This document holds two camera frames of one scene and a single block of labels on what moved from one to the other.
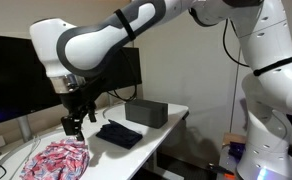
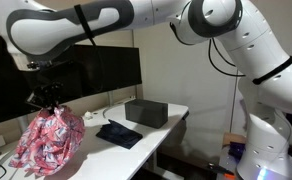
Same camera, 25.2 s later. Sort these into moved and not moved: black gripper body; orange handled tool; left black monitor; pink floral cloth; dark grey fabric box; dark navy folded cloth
Moved: pink floral cloth; black gripper body
Not moved: dark grey fabric box; orange handled tool; left black monitor; dark navy folded cloth
